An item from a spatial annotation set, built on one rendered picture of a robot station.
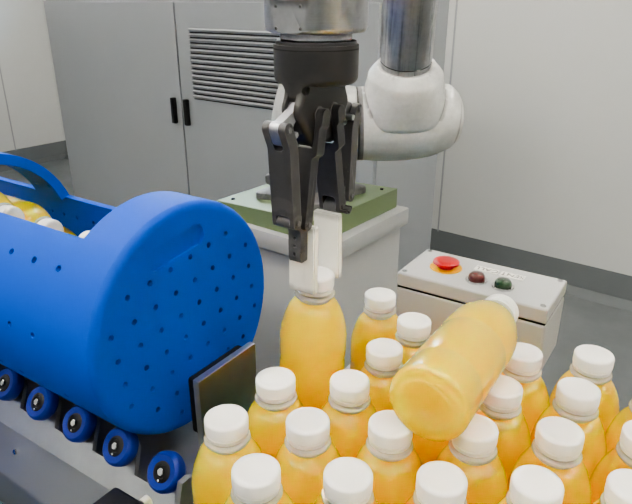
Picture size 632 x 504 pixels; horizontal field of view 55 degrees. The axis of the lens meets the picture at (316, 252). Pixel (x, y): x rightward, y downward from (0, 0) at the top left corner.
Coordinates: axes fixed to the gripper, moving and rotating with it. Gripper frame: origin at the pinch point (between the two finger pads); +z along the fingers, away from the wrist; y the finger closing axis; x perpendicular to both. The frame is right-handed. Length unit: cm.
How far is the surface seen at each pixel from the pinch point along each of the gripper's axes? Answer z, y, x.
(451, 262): 9.7, -26.3, 4.8
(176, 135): 39, -161, -186
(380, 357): 10.7, -1.5, 7.0
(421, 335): 11.6, -9.3, 8.1
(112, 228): -1.0, 8.4, -20.1
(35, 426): 28.2, 13.2, -35.0
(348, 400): 11.5, 5.6, 7.3
